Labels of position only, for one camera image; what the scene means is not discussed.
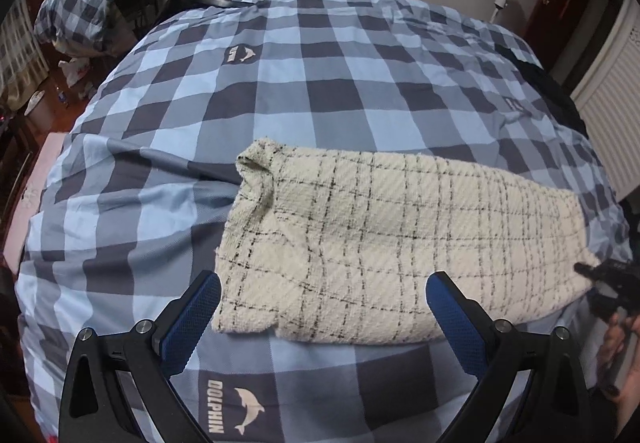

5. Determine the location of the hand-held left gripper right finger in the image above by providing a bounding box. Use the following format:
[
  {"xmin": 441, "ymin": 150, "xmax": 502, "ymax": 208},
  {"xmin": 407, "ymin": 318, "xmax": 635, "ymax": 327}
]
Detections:
[{"xmin": 425, "ymin": 271, "xmax": 593, "ymax": 443}]

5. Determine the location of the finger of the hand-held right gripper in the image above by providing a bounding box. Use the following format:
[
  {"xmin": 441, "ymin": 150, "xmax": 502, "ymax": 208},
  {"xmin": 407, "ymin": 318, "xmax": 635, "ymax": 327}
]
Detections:
[{"xmin": 574, "ymin": 259, "xmax": 640, "ymax": 324}]

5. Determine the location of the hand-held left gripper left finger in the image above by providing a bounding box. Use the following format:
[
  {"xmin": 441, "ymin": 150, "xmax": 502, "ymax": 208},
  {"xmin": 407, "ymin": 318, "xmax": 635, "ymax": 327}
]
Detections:
[{"xmin": 59, "ymin": 271, "xmax": 223, "ymax": 443}]

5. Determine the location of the cream plaid shirt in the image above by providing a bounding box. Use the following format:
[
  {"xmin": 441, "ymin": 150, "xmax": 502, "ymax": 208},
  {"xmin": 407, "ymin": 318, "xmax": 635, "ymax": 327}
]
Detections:
[{"xmin": 211, "ymin": 139, "xmax": 602, "ymax": 348}]

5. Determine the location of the person's right hand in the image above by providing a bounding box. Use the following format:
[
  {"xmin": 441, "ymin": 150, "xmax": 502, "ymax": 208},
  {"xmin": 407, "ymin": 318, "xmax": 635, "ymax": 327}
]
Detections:
[{"xmin": 597, "ymin": 310, "xmax": 640, "ymax": 425}]

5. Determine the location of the white radiator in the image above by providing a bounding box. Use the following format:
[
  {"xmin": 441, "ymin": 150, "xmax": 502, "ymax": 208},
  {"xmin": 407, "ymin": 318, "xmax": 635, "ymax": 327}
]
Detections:
[{"xmin": 570, "ymin": 0, "xmax": 640, "ymax": 204}]

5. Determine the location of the pink mattress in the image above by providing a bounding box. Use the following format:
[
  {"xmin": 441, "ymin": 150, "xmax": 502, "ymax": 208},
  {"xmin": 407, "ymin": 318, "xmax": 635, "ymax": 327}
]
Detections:
[{"xmin": 0, "ymin": 133, "xmax": 72, "ymax": 270}]

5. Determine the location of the dark wooden furniture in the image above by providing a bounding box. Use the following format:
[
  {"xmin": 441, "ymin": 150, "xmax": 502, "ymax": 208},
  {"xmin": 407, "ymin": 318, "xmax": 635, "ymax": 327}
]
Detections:
[{"xmin": 0, "ymin": 108, "xmax": 37, "ymax": 224}]

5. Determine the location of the white slipper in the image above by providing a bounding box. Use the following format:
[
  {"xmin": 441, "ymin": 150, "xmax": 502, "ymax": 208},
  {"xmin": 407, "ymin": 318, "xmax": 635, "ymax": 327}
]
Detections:
[{"xmin": 24, "ymin": 90, "xmax": 47, "ymax": 118}]

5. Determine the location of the blue checked bed blanket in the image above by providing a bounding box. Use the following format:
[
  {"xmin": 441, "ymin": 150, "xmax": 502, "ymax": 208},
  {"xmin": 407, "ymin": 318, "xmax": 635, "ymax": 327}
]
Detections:
[{"xmin": 15, "ymin": 0, "xmax": 637, "ymax": 443}]

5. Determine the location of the white plastic bag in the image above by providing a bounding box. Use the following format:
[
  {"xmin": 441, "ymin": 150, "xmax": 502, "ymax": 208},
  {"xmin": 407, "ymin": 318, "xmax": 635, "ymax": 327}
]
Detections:
[{"xmin": 57, "ymin": 57, "xmax": 94, "ymax": 89}]

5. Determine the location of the checked curtain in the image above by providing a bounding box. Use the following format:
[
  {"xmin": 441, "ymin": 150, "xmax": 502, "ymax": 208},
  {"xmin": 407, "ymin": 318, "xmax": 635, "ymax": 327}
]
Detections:
[{"xmin": 0, "ymin": 0, "xmax": 51, "ymax": 110}]

